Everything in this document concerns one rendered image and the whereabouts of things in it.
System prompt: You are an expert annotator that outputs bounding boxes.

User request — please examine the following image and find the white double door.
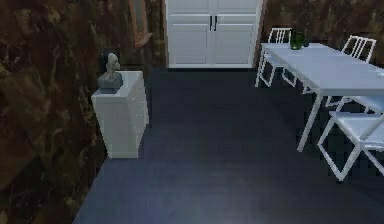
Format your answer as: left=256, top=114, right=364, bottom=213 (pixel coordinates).
left=164, top=0, right=264, bottom=69

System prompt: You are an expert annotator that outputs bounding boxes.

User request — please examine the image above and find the white slatted chair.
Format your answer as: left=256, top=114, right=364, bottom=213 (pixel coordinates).
left=325, top=35, right=384, bottom=114
left=254, top=27, right=297, bottom=88
left=317, top=110, right=384, bottom=183

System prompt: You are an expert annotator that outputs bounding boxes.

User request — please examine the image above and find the white dining table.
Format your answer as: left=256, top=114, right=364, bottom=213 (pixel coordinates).
left=260, top=42, right=384, bottom=153

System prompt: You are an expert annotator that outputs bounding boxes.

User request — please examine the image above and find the white chest of drawers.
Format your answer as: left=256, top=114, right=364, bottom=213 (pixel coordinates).
left=90, top=70, right=150, bottom=160

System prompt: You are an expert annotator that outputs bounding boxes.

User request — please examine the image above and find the grey bust statue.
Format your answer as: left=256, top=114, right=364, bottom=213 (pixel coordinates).
left=97, top=52, right=124, bottom=95

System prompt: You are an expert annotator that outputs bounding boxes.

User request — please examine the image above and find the green glass vase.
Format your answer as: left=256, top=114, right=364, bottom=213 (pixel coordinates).
left=289, top=30, right=310, bottom=51

